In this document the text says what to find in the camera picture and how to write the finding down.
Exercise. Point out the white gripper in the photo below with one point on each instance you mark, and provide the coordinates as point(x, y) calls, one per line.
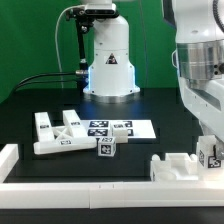
point(205, 100)

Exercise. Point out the white seat block with pegs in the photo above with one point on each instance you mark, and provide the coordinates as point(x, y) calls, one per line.
point(175, 167)

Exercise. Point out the white tagged cube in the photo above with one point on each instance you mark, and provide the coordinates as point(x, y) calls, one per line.
point(106, 146)

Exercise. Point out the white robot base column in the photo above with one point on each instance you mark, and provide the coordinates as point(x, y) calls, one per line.
point(111, 75)

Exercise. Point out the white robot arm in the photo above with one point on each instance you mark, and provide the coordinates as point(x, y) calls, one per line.
point(199, 59)

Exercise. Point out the white chair seat plate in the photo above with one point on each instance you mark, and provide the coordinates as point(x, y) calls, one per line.
point(137, 129)

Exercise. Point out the white chair back frame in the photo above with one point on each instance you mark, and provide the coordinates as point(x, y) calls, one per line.
point(71, 136)

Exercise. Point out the white front barrier rail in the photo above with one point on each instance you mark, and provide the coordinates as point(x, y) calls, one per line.
point(111, 195)

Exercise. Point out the white barrier rail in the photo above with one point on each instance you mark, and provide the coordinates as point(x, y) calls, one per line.
point(111, 195)
point(8, 158)

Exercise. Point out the black camera on stand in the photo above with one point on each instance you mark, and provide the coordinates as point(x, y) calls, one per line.
point(93, 10)

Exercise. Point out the white left barrier rail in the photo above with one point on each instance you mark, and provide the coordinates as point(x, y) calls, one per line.
point(8, 158)

